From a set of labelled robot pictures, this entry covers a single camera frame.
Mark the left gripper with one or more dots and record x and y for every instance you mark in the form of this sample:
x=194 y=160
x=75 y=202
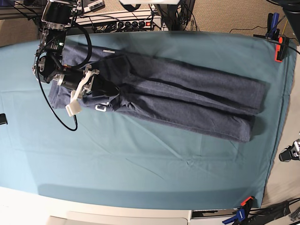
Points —
x=291 y=152

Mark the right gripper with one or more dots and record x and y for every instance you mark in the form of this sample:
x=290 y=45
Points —
x=81 y=83

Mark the blue-grey T-shirt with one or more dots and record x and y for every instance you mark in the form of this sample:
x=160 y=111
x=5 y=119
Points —
x=177 y=94

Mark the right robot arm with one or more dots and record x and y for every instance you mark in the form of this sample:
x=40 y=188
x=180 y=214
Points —
x=67 y=59

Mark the teal table cloth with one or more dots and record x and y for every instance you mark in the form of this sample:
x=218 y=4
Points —
x=120 y=161

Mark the blue orange clamp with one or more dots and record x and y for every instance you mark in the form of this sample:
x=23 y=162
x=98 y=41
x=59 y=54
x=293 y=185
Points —
x=242 y=213

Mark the white power strip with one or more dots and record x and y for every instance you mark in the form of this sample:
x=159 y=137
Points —
x=133 y=26

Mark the orange black clamp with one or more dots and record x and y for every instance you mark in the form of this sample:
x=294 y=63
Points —
x=281 y=48

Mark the blue clamp at corner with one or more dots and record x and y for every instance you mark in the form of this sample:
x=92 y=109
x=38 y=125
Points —
x=272 y=30

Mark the white foam board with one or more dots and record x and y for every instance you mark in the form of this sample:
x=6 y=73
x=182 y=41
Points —
x=136 y=218

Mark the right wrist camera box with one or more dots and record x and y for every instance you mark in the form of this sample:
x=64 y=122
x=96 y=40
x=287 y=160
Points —
x=73 y=108

